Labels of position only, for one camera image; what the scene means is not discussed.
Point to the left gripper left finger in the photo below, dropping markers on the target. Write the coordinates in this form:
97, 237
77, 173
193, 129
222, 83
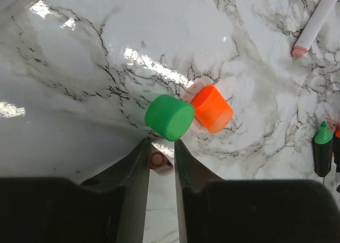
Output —
108, 207

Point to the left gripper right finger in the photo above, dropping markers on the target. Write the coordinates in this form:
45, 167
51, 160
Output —
212, 209

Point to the pink pen cap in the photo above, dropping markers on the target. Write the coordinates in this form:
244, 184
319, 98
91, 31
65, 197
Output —
160, 164

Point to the orange highlighter cap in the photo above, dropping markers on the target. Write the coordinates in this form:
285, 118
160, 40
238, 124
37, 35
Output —
211, 109

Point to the green highlighter cap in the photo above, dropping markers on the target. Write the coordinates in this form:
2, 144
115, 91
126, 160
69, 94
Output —
169, 117

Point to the green highlighter black body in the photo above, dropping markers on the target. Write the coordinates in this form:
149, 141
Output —
322, 150

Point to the orange highlighter black body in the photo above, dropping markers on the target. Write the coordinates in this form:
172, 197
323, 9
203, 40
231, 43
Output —
336, 150

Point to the pink white pen centre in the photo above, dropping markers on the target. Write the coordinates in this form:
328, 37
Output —
312, 28

